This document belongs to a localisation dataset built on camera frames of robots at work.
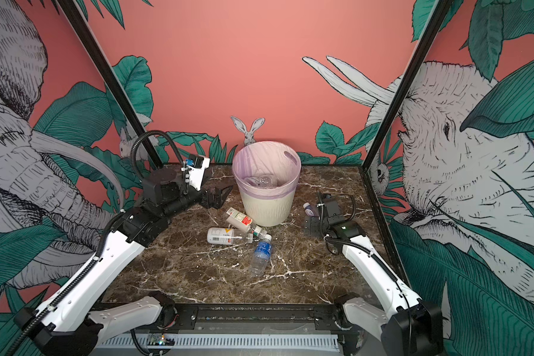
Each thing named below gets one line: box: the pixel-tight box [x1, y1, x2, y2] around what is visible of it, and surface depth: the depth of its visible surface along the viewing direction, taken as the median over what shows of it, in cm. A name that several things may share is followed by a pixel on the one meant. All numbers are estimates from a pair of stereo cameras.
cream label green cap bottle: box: [244, 175, 274, 188], surface depth 92 cm
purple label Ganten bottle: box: [302, 201, 315, 217], surface depth 100 cm
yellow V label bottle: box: [206, 227, 254, 245], surface depth 90 cm
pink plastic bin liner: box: [232, 140, 302, 200], surface depth 92 cm
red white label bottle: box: [225, 206, 268, 240], surface depth 95 cm
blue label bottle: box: [249, 233, 273, 277], surface depth 87 cm
